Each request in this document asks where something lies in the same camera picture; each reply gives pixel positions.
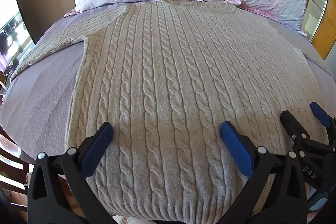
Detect bright window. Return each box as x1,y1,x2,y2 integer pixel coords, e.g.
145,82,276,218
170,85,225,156
0,0,35,83

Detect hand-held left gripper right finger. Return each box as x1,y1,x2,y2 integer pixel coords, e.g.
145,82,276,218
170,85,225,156
217,120,308,224

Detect wooden headboard frame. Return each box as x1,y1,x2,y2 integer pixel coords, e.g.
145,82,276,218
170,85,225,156
302,0,336,61

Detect dark flat panel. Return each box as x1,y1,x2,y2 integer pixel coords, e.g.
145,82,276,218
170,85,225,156
13,0,77,45

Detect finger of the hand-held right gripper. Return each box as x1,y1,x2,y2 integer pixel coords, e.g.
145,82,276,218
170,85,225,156
280,110,313,148
309,101,336,147

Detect beige cable-knit sweater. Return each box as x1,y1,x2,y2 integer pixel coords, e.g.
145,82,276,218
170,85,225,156
10,0,332,220

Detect lavender bed sheet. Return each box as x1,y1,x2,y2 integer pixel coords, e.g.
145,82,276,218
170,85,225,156
0,1,336,161

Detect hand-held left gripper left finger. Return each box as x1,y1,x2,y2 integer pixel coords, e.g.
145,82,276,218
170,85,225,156
27,122,114,224

